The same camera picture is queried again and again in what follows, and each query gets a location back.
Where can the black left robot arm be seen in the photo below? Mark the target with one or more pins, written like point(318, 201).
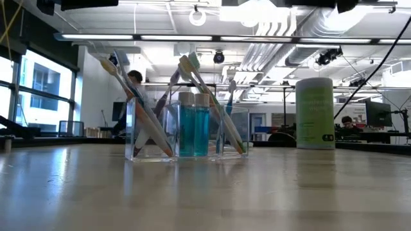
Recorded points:
point(90, 4)

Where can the silver ventilation duct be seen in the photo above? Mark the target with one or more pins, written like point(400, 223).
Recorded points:
point(308, 38)

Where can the black beam with light strips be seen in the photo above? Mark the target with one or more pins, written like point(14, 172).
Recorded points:
point(218, 38)

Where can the green and white toothbrush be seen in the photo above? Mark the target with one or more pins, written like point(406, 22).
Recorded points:
point(231, 128)
point(194, 59)

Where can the blue and white toothbrush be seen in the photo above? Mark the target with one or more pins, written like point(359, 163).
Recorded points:
point(229, 106)

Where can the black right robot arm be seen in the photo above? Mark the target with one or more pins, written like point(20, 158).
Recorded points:
point(346, 4)

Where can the purple and white toothbrush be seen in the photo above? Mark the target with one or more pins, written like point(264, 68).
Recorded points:
point(160, 104)

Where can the black desk monitor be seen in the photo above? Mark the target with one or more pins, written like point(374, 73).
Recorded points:
point(379, 114)

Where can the blue and red bins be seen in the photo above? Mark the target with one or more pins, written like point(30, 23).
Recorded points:
point(264, 129)

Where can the green wipes canister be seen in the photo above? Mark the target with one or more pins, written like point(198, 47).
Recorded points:
point(314, 115)

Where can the person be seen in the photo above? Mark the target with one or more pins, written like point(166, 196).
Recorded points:
point(136, 77)
point(346, 121)

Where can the orange and white toothbrush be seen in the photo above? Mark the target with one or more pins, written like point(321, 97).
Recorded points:
point(121, 64)
point(154, 131)

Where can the black wall monitor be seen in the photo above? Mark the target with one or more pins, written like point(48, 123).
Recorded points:
point(117, 110)

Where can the black spotlight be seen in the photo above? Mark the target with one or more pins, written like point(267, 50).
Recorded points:
point(112, 60)
point(327, 57)
point(219, 57)

